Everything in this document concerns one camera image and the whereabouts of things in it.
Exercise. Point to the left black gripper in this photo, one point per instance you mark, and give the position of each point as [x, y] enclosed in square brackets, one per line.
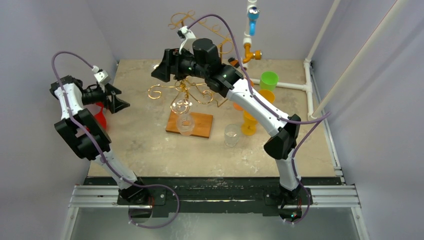
[116, 104]

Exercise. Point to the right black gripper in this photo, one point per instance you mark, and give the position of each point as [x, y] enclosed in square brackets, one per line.
[171, 65]

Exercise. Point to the red plastic goblet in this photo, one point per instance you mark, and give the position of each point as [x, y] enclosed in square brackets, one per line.
[98, 111]

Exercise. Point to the clear stemmed glass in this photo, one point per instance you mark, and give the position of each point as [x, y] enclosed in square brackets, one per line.
[185, 123]

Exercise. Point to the gold swirl wine glass rack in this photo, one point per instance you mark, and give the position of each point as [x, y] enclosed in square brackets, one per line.
[191, 90]

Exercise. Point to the yellow goblet front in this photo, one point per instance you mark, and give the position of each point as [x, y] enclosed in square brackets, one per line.
[249, 126]

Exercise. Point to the yellow goblet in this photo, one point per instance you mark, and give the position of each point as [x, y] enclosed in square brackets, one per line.
[249, 126]
[267, 94]

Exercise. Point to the clear wine glass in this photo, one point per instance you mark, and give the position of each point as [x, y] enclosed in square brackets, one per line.
[155, 66]

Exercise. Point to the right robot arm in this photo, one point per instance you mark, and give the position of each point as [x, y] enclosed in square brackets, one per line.
[204, 62]

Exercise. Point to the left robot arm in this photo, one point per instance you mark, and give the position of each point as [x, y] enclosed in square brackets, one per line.
[85, 135]

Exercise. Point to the small black orange object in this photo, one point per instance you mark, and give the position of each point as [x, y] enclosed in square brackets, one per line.
[234, 62]

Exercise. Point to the orange plastic goblet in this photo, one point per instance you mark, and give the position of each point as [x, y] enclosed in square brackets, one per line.
[237, 107]

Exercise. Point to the orange faucet tap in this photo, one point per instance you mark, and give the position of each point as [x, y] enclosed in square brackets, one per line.
[250, 55]

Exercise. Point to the small clear tumbler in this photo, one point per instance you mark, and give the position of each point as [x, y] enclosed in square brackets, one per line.
[231, 135]

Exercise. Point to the green plastic cup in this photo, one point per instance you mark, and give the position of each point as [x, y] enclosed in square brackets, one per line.
[268, 80]

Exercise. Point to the yellow goblet rear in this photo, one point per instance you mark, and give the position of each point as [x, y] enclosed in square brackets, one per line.
[267, 94]

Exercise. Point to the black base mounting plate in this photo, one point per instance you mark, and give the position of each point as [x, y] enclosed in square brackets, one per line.
[215, 195]

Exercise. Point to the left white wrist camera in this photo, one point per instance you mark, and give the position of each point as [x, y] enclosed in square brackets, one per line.
[100, 75]

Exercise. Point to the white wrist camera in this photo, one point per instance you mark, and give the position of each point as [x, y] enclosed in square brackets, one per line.
[187, 38]
[100, 75]

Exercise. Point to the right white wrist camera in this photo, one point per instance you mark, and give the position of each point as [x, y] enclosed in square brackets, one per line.
[187, 38]

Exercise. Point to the gold tall wire rack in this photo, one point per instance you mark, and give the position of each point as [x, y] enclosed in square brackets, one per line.
[216, 32]

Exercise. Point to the white pvc pipe frame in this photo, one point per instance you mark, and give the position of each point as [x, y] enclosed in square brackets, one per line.
[307, 63]

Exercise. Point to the aluminium rail frame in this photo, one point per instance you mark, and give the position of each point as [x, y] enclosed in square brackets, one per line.
[106, 196]

